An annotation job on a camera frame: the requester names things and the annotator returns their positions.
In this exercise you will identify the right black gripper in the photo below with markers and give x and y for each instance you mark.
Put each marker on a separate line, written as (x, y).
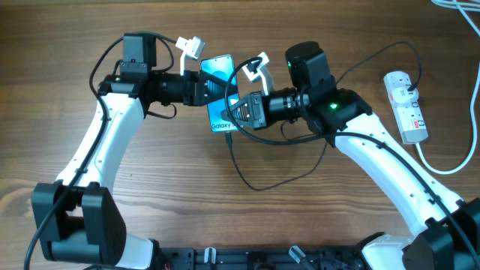
(259, 116)

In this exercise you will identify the white power strip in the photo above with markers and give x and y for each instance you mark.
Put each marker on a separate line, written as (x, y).
(405, 106)

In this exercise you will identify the blue Galaxy smartphone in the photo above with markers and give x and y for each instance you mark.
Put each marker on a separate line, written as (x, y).
(221, 66)

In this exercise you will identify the white USB charger plug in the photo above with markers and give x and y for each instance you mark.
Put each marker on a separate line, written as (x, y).
(401, 96)

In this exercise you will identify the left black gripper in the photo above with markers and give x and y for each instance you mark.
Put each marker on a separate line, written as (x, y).
(199, 97)

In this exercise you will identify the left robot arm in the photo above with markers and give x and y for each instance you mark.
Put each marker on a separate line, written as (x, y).
(76, 216)

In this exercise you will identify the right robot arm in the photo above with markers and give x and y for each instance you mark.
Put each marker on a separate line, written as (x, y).
(444, 229)

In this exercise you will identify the black mounting rail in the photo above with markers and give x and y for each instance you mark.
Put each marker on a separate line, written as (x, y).
(335, 257)

